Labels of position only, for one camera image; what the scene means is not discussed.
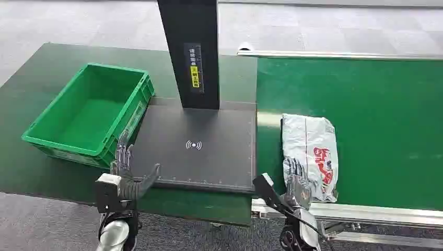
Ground green plastic crate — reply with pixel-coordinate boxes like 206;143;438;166
21;62;156;170

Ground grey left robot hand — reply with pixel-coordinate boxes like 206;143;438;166
109;130;161;211

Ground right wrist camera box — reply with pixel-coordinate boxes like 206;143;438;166
252;173;288;213

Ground black scanner platform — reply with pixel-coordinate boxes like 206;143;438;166
129;97;257;194

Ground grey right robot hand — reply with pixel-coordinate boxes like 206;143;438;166
282;157;314;211

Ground green conveyor belt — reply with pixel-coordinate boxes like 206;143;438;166
256;56;443;212

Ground black scanner post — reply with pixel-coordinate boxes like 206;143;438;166
157;0;220;110

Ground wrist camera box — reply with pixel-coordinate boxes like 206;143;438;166
94;173;122;214
252;173;288;213

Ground silver conveyor frame rail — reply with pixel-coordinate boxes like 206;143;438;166
251;198;443;249

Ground grey parcel bag red print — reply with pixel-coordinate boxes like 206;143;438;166
281;113;340;204

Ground yellow black label sticker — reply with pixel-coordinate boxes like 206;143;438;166
183;43;205;94

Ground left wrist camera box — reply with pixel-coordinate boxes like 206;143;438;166
94;173;122;214

